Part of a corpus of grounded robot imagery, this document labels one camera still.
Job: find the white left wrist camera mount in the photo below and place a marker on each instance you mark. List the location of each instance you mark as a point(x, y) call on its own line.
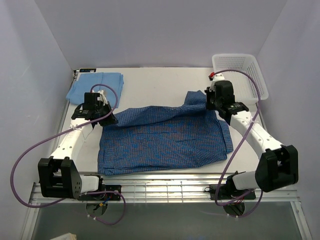
point(101, 98)

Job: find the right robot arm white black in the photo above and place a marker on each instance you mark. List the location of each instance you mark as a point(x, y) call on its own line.
point(278, 163)

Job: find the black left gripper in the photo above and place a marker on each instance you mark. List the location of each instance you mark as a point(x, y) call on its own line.
point(111, 120)

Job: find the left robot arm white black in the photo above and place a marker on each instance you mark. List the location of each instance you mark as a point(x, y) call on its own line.
point(58, 174)

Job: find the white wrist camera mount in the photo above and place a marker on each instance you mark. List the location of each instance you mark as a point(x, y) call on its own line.
point(101, 98)
point(215, 77)

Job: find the wooden block at bottom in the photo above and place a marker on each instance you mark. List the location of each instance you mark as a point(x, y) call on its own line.
point(66, 236)

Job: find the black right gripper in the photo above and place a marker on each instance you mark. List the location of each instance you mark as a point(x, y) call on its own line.
point(209, 93)

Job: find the white plastic perforated basket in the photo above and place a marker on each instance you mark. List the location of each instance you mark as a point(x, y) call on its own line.
point(244, 87)

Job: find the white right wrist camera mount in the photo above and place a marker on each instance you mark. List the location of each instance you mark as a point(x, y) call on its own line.
point(215, 77)

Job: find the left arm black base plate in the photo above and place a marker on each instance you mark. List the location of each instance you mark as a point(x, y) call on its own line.
point(108, 194)

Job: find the blue checked long sleeve shirt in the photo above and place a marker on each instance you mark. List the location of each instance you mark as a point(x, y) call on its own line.
point(158, 138)

